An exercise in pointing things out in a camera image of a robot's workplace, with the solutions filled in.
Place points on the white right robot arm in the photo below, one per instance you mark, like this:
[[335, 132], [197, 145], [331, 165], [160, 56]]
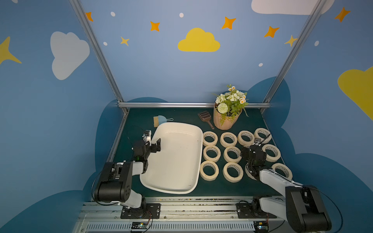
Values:
[[303, 207]]

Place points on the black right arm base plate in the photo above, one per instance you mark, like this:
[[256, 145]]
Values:
[[247, 210]]

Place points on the brown slotted litter scoop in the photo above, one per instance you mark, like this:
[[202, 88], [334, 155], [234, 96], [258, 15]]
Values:
[[205, 116]]

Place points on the aluminium rail frame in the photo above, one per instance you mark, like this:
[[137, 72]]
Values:
[[177, 215]]

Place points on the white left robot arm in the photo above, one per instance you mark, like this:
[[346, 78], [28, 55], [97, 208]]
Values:
[[114, 184]]

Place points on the green table mat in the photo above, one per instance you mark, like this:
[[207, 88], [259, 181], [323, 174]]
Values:
[[140, 119]]

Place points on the left green circuit board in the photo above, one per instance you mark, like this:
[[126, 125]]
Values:
[[140, 226]]

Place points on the green circuit board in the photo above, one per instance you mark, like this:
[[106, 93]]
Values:
[[261, 226], [140, 226]]

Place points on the blue dustpan with brush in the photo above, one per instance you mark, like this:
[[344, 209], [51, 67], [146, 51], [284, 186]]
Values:
[[158, 120]]

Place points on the beige ribbed flower pot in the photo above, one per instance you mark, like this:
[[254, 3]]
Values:
[[224, 122]]

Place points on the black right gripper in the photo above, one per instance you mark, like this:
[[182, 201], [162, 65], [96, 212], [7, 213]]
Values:
[[256, 150]]

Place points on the white and green artificial flowers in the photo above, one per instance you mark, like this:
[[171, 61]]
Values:
[[230, 103]]

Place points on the right green circuit board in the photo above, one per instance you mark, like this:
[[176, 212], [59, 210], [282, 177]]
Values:
[[261, 226]]

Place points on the white plastic storage box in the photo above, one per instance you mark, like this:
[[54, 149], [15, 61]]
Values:
[[176, 168]]

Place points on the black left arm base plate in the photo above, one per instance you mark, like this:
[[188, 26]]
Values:
[[150, 210]]

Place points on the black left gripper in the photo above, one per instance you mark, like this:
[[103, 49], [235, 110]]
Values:
[[153, 147]]

